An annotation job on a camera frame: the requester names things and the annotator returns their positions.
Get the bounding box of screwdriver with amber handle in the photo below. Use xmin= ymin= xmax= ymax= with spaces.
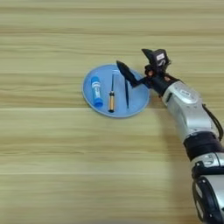
xmin=108 ymin=73 xmax=116 ymax=113

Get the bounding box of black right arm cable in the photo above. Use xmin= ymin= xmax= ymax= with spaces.
xmin=202 ymin=103 xmax=224 ymax=142

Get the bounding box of black pen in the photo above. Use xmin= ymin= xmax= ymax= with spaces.
xmin=124 ymin=78 xmax=130 ymax=109

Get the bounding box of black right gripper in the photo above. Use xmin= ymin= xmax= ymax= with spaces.
xmin=116 ymin=48 xmax=180 ymax=97

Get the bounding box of blue glue stick white label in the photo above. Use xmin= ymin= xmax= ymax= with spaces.
xmin=90 ymin=76 xmax=104 ymax=108

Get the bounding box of small black box white label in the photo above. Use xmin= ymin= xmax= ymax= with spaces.
xmin=150 ymin=48 xmax=172 ymax=70

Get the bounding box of round light blue plate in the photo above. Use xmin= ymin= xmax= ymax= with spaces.
xmin=81 ymin=64 xmax=151 ymax=119

